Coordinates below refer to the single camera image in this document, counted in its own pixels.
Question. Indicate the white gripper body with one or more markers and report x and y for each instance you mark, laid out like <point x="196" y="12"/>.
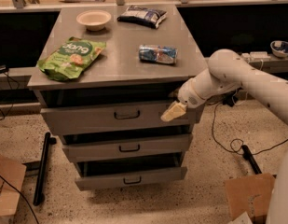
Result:
<point x="187" y="96"/>

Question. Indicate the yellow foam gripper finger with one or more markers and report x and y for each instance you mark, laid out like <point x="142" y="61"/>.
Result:
<point x="174" y="111"/>

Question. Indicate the grey top drawer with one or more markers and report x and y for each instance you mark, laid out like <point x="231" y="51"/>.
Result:
<point x="111" y="109"/>

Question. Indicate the grey drawer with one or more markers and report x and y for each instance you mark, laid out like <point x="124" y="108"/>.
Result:
<point x="127" y="144"/>
<point x="111" y="109"/>
<point x="132" y="171"/>

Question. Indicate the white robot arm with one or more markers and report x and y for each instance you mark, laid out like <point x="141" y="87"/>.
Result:
<point x="226" y="72"/>

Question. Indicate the grey middle drawer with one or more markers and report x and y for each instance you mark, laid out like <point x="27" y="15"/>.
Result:
<point x="127" y="144"/>

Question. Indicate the grey drawer cabinet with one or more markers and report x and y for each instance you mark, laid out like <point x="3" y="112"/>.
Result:
<point x="119" y="63"/>

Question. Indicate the grey bottom drawer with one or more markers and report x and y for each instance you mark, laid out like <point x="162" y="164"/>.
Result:
<point x="132" y="171"/>

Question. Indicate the black power adapter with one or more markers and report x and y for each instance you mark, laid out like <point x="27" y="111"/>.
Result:
<point x="230" y="100"/>

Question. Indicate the white power strip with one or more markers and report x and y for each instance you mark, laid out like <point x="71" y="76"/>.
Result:
<point x="256" y="56"/>

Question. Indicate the black bar right floor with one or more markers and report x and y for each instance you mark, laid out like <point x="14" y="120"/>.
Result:
<point x="249" y="157"/>

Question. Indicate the black bar floor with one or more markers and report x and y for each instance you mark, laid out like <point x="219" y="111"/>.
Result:
<point x="249" y="157"/>
<point x="38" y="193"/>

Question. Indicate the dark blue snack bag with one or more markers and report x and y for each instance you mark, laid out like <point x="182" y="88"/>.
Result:
<point x="149" y="17"/>

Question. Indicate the blue white bowl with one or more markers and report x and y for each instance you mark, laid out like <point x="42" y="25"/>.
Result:
<point x="279" y="48"/>

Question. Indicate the cardboard box right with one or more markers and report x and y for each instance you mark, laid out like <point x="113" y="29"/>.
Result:
<point x="250" y="194"/>

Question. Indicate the cardboard box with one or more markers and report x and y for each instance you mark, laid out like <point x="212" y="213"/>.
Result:
<point x="11" y="178"/>
<point x="250" y="194"/>

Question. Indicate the green snack bag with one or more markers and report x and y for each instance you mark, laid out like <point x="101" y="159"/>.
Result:
<point x="71" y="59"/>

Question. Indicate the beige bowl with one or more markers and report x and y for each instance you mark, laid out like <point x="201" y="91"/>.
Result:
<point x="94" y="20"/>

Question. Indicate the black bar left floor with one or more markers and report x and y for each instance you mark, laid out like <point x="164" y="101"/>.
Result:
<point x="38" y="193"/>

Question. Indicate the cardboard box left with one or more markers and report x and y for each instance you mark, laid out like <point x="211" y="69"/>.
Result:
<point x="11" y="178"/>

